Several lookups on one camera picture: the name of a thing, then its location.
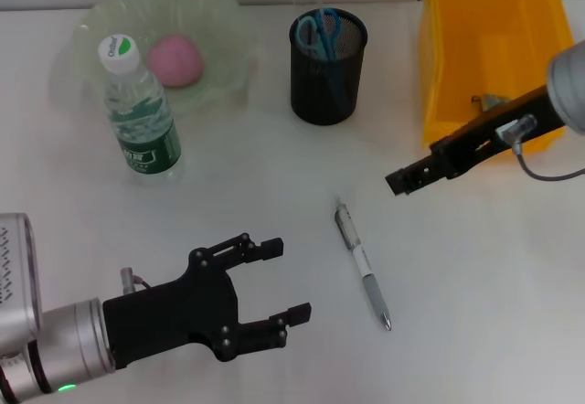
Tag black mesh pen holder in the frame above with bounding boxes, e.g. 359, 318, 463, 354
288, 7, 368, 126

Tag left arm cable with connector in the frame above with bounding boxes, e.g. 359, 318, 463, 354
119, 266, 154, 294

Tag grey and white pen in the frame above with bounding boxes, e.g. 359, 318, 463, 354
335, 196, 394, 333

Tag pink peach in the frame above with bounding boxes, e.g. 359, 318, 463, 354
145, 33, 205, 89

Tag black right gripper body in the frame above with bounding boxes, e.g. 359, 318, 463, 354
428, 84, 568, 180

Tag green glass fruit plate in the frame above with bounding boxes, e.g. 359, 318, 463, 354
48, 0, 260, 117

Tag clear water bottle green label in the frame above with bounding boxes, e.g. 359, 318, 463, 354
96, 33, 184, 185

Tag teal and blue scissors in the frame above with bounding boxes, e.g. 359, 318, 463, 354
294, 7, 344, 108

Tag right arm cable with connector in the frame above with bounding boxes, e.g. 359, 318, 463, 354
495, 113, 585, 182

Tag arm cable with connector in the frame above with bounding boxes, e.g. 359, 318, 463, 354
119, 266, 154, 294
495, 113, 585, 182

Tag yellow plastic bin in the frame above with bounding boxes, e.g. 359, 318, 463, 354
420, 0, 577, 158

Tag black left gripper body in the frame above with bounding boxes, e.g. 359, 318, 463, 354
102, 248, 242, 371

